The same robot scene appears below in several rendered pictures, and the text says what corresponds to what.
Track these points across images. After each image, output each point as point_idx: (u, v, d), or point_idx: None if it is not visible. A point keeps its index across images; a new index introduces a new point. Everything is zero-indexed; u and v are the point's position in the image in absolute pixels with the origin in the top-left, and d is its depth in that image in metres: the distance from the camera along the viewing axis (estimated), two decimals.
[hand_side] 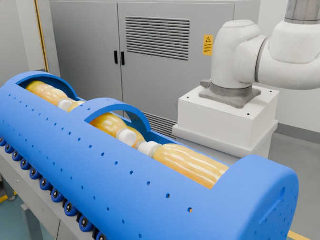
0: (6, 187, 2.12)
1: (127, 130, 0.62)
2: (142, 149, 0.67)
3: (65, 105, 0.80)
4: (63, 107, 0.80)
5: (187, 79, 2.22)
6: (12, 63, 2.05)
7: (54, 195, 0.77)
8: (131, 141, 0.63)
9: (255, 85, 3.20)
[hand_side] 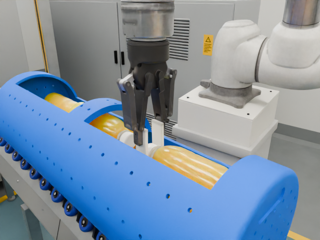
0: (6, 187, 2.12)
1: (127, 133, 0.62)
2: None
3: None
4: None
5: (187, 79, 2.22)
6: (12, 63, 2.05)
7: (54, 195, 0.77)
8: (132, 143, 0.63)
9: (255, 85, 3.20)
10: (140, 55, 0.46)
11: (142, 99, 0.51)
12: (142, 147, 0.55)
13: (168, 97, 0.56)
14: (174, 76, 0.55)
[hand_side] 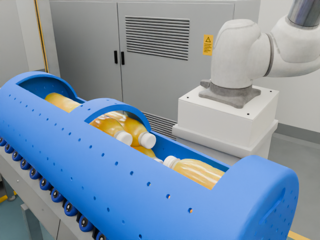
0: (6, 187, 2.12)
1: (119, 135, 0.65)
2: (146, 137, 0.70)
3: None
4: None
5: (187, 79, 2.22)
6: (12, 63, 2.05)
7: (54, 195, 0.77)
8: (129, 141, 0.66)
9: (255, 85, 3.20)
10: None
11: None
12: None
13: None
14: None
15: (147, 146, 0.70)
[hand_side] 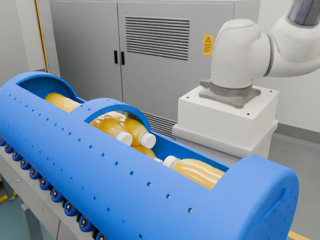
0: (6, 187, 2.12)
1: (119, 135, 0.65)
2: (146, 137, 0.70)
3: None
4: None
5: (187, 79, 2.22)
6: (12, 63, 2.05)
7: (54, 195, 0.77)
8: (129, 141, 0.66)
9: (255, 85, 3.20)
10: None
11: None
12: None
13: None
14: None
15: (147, 146, 0.70)
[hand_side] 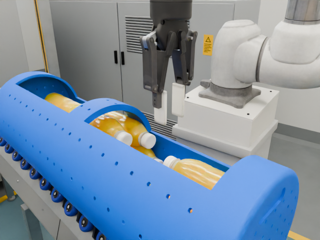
0: (6, 187, 2.12)
1: (119, 135, 0.65)
2: (146, 137, 0.70)
3: None
4: None
5: None
6: (12, 63, 2.05)
7: (54, 195, 0.77)
8: (129, 141, 0.66)
9: (255, 85, 3.20)
10: (164, 12, 0.46)
11: (163, 59, 0.50)
12: (160, 111, 0.55)
13: (189, 60, 0.56)
14: (194, 38, 0.55)
15: (147, 146, 0.70)
